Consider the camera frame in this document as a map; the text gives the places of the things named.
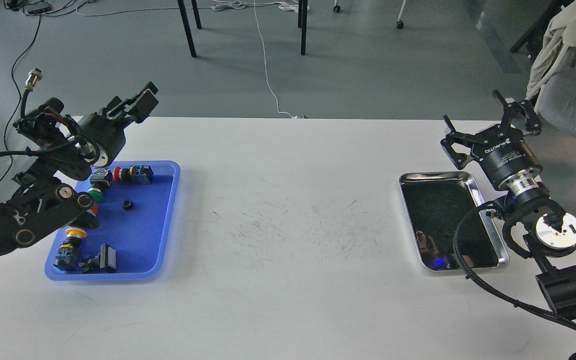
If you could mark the green push button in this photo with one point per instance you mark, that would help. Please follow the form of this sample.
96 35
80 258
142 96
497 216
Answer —
100 180

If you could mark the black table leg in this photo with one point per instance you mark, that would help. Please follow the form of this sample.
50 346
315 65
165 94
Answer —
302 14
186 23

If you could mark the blue plastic tray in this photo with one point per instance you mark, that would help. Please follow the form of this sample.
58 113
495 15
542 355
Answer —
138 235

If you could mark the black power strip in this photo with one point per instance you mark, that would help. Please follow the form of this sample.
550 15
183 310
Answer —
36 7

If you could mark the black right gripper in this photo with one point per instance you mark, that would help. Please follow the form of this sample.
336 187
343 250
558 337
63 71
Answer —
508 157

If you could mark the black table leg left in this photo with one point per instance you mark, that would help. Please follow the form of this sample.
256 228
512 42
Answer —
186 23

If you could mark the stainless steel tray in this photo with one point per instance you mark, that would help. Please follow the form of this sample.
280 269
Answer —
436 201

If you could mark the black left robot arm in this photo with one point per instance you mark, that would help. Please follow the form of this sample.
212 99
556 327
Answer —
43 203

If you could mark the black rectangular switch part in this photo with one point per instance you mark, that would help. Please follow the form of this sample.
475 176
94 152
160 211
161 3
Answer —
106 261

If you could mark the black table leg right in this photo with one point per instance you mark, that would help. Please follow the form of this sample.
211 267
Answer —
302 14

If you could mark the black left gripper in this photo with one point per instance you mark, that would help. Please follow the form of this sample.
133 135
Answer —
107 129

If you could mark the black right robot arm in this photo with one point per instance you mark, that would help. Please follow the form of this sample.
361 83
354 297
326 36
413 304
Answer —
534 225

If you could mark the yellow push button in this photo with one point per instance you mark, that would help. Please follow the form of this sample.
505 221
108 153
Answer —
68 255

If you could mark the red emergency push button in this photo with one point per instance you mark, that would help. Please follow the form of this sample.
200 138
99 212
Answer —
136 174

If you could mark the white cloth on chair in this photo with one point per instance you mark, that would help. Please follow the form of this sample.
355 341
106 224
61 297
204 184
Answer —
558 41

